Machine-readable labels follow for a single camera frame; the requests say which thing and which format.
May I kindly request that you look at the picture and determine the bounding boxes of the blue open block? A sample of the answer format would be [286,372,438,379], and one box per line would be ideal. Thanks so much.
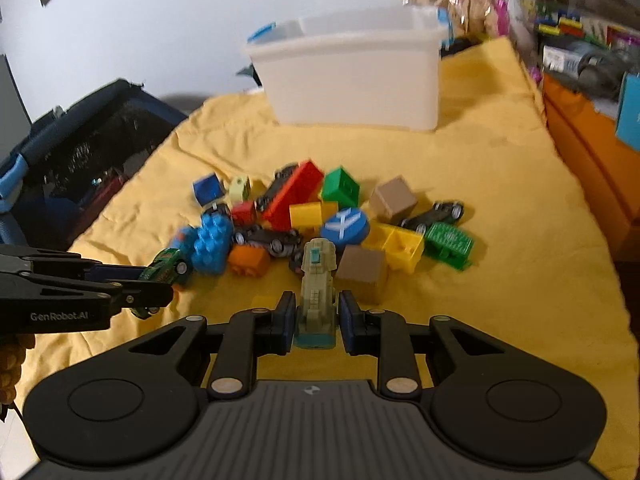
[192,174,226,206]

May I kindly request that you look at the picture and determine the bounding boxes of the small red block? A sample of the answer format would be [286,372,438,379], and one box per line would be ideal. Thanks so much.
[230,200,258,228]

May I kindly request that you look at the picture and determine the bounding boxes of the blue studded block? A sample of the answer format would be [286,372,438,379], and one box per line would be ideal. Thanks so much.
[169,214,233,274]

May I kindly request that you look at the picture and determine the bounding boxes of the green patterned toy piece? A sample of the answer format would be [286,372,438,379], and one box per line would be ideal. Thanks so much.
[424,222,474,271]

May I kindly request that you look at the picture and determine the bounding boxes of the brown cube block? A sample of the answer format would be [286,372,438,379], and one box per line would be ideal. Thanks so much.
[334,245,387,304]

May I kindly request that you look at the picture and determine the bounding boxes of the tan cube block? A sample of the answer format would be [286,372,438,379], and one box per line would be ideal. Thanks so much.
[369,176,418,226]

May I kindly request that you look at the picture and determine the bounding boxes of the yellow square block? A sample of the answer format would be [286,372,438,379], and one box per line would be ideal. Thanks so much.
[290,202,338,232]

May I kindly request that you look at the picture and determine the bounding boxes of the blue round disc toy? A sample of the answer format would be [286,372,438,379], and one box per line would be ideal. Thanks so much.
[320,208,370,249]

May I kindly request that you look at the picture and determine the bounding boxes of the orange block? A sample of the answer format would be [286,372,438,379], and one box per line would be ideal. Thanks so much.
[228,245,271,278]

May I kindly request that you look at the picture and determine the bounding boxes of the bag of snacks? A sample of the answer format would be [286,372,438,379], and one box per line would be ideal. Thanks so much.
[391,0,511,44]

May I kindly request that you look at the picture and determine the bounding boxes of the yellow open block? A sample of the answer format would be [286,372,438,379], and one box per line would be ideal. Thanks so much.
[361,223,424,274]

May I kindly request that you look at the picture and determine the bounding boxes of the orange box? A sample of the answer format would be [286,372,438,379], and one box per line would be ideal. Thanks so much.
[542,75,639,262]

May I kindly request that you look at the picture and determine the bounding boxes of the green toy car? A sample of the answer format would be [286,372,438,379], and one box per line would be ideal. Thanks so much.
[138,248,193,289]

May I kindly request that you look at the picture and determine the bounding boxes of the red long block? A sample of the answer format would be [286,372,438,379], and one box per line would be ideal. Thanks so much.
[262,159,324,232]

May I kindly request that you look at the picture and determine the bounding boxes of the pale green small toy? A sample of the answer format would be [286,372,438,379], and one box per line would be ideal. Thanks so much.
[228,176,250,205]

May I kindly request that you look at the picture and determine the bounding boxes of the beige teal toy robot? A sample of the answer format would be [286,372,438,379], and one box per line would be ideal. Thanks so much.
[294,237,337,349]

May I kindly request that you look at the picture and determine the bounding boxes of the dark toy car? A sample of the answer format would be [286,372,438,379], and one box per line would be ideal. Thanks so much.
[232,226,303,258]

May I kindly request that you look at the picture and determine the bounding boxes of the black toy car chassis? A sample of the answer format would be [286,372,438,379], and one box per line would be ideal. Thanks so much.
[255,164,298,214]

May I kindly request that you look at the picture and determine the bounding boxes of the translucent white plastic bin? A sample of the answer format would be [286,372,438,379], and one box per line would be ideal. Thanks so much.
[245,6,452,131]

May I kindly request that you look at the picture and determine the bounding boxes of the gloved left hand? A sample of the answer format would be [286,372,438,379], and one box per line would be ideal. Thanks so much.
[0,334,36,405]

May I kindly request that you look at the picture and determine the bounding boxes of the green square block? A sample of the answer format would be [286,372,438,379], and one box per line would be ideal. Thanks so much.
[320,167,360,209]

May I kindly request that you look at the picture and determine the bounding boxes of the black toy car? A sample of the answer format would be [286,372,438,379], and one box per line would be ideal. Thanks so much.
[399,200,464,235]

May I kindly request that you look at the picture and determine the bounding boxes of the yellow cloth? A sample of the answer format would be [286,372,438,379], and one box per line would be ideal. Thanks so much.
[23,40,639,479]

